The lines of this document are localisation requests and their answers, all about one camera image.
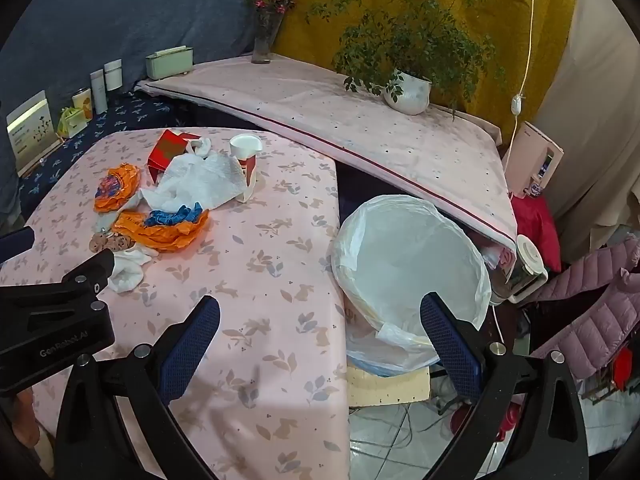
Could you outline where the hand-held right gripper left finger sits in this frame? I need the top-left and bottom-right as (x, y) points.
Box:
(55, 295), (222, 480)

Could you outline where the bin with white plastic liner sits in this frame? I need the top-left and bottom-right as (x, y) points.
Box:
(330, 194), (493, 378)

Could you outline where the pink appliance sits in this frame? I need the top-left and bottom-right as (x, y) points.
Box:
(502, 121), (565, 198)

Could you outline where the tall white bottle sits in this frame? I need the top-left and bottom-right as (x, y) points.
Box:
(90, 70), (109, 115)

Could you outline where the blue-grey backdrop cloth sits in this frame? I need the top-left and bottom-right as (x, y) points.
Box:
(0, 0), (296, 221)

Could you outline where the long orange plastic wrapper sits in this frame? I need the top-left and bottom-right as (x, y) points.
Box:
(112, 207), (210, 254)

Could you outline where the beige curtain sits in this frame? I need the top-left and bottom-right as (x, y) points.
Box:
(530, 0), (640, 261)

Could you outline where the glass vase with pink flowers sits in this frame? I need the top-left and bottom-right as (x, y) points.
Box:
(243, 0), (296, 65)

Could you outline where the white paper towel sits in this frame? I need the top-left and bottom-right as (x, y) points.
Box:
(140, 151), (249, 212)

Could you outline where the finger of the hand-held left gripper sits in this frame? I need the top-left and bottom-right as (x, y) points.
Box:
(0, 226), (36, 263)
(0, 249), (117, 321)

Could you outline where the potted green plant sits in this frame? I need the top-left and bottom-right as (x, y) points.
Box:
(306, 0), (508, 121)

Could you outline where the white tissue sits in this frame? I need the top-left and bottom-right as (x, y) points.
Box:
(107, 245), (152, 294)

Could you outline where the white cable with switch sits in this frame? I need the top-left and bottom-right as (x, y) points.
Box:
(502, 0), (537, 171)

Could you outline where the pink rabbit print tablecloth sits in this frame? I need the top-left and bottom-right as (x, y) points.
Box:
(0, 127), (351, 480)

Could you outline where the yellow backdrop cloth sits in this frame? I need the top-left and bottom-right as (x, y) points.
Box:
(272, 0), (581, 146)

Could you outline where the short white jar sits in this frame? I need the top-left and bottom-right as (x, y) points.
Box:
(104, 59), (124, 92)

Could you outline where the round orange plastic wrapper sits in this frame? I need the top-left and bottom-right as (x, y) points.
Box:
(95, 162), (142, 212)

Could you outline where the navy leaf print cloth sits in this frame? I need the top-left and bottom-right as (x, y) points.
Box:
(17, 91), (201, 211)

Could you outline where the small green package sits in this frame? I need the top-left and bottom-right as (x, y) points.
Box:
(56, 106), (87, 139)

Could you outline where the pale green tissue box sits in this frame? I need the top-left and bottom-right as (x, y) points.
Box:
(145, 46), (195, 81)

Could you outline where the blue glove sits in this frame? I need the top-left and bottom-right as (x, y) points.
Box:
(145, 202), (203, 229)

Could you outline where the beige foam block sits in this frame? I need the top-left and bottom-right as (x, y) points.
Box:
(347, 364), (432, 408)

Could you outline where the white card frame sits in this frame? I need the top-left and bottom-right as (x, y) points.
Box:
(6, 91), (60, 177)

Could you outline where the pink shelf cloth red stripe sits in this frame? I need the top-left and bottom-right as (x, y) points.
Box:
(135, 56), (518, 251)

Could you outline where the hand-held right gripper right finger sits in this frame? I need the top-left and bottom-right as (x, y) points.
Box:
(419, 292), (586, 480)

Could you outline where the pink down jacket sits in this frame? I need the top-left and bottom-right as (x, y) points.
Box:
(530, 237), (640, 381)

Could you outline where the small box with orange print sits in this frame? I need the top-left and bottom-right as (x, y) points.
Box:
(72, 87), (95, 122)

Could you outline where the red white paper cup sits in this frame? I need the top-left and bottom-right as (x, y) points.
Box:
(229, 133), (264, 204)

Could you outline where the red gold patterned box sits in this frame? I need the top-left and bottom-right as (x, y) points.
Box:
(146, 129), (201, 183)

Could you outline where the person's left hand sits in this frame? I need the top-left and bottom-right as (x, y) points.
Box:
(12, 389), (42, 461)

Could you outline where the white blender jug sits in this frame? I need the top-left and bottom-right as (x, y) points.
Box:
(487, 234), (547, 306)

